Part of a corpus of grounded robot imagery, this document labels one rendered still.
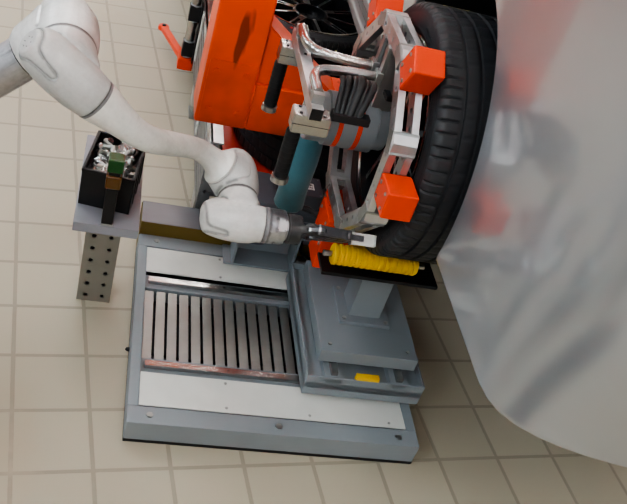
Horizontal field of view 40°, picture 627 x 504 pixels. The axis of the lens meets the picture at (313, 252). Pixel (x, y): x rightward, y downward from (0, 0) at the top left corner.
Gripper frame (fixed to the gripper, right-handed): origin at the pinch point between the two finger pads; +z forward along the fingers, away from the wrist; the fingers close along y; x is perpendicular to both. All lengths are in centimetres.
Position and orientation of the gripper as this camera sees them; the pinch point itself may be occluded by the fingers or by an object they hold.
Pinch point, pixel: (362, 239)
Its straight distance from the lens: 218.9
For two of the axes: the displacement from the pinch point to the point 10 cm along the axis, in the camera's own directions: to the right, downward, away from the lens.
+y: 2.7, -0.9, -9.6
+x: 1.1, -9.9, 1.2
